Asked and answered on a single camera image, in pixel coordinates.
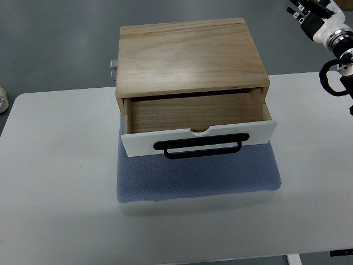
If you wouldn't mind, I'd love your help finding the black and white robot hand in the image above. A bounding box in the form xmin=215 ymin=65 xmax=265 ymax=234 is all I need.
xmin=287 ymin=1 xmax=352 ymax=58

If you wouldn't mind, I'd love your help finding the white drawer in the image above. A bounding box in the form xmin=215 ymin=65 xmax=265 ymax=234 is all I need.
xmin=121 ymin=88 xmax=277 ymax=157

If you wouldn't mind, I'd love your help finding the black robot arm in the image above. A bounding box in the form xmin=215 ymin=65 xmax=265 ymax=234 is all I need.
xmin=319 ymin=28 xmax=352 ymax=98

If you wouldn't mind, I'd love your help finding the wooden drawer cabinet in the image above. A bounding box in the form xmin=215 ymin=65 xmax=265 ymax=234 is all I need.
xmin=115 ymin=18 xmax=270 ymax=122

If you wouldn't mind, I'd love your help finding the cardboard box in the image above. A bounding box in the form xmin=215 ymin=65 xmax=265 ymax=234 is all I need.
xmin=333 ymin=0 xmax=353 ymax=11

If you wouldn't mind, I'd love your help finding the metal table clamp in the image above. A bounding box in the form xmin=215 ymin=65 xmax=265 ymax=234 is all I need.
xmin=110 ymin=59 xmax=117 ymax=81

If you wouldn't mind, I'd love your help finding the black table control panel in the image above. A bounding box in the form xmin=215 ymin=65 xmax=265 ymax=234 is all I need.
xmin=329 ymin=248 xmax=353 ymax=257

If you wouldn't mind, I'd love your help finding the blue foam cushion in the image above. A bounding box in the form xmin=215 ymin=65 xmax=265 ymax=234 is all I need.
xmin=116 ymin=120 xmax=281 ymax=203

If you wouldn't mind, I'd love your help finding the white table leg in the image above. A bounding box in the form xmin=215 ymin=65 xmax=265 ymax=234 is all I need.
xmin=286 ymin=254 xmax=302 ymax=265

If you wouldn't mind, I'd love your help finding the white shoe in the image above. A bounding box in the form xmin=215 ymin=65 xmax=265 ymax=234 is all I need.
xmin=0 ymin=87 xmax=9 ymax=114

